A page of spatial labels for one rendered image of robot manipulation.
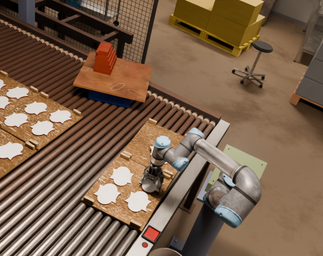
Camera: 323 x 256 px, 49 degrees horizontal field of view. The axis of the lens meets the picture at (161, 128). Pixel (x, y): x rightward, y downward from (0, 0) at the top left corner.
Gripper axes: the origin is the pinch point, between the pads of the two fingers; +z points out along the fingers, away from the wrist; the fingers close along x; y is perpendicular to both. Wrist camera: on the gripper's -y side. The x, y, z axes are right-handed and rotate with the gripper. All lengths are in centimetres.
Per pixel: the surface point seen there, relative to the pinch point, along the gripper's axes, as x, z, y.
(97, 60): -77, -16, -66
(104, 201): -15.2, -0.7, 26.0
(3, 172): -68, 0, 38
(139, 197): -0.9, -0.4, 13.2
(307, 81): 92, 64, -342
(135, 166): -13.3, 1.1, -6.7
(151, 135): -17.1, 2.0, -38.3
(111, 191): -15.5, -0.4, 18.2
